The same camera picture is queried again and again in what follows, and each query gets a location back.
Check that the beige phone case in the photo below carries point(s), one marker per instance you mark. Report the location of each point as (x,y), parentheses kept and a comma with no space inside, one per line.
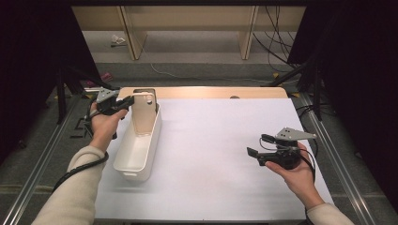
(144,118)

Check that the wooden shelf unit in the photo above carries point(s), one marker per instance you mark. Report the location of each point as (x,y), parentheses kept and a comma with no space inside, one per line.
(187,18)

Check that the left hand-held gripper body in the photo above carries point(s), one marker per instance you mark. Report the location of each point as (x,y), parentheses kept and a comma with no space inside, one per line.
(106,104)

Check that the pink object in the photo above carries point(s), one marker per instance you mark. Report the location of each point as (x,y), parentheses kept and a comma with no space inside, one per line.
(106,76)

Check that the black curtain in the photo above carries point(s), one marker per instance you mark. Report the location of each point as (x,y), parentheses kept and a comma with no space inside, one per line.
(25,62)
(359,78)

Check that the white crumpled paper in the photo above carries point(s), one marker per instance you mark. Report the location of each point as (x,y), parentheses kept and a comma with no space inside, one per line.
(117,40)

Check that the white storage box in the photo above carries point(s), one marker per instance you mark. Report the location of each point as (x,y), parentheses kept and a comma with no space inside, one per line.
(137,153)

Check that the aluminium floor rail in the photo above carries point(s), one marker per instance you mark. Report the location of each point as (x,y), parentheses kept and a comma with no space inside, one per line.
(33,175)
(337,162)

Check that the black tripod stand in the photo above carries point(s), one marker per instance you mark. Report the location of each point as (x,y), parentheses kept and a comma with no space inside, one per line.
(317,93)
(61,100)

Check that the yellow floor tape piece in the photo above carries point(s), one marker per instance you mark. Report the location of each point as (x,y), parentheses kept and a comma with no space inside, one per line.
(295,94)
(275,75)

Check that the wooden table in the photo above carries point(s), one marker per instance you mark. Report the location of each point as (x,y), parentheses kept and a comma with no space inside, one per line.
(203,92)

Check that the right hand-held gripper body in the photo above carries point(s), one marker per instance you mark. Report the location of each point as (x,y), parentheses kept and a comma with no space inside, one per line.
(286,156)

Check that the white table cover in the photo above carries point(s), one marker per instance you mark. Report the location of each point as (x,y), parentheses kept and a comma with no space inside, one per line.
(203,140)

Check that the person's left hand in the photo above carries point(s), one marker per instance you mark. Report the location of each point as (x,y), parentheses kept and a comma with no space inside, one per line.
(104,128)

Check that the person's right hand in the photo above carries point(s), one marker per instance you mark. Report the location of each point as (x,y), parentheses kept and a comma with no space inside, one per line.
(302,181)

